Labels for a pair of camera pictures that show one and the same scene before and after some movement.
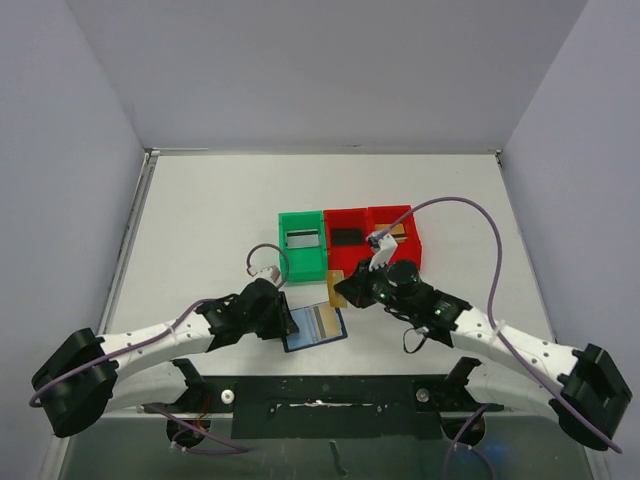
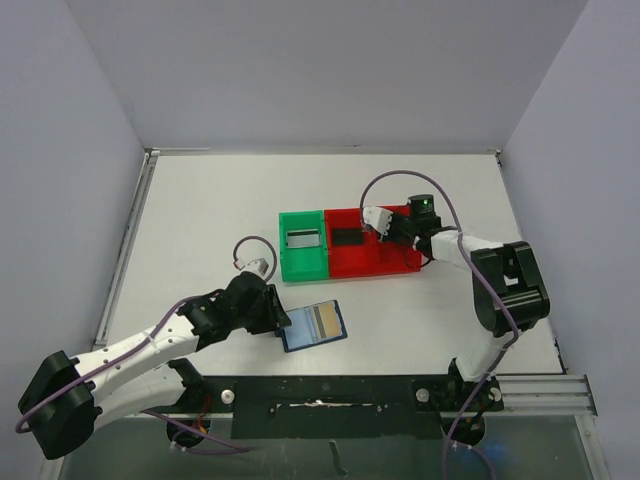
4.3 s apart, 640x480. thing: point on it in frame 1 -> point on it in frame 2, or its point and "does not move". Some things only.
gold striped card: (327, 321) does not move
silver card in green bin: (299, 239) does not move
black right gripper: (365, 284) -> (395, 235)
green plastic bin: (305, 263) does not move
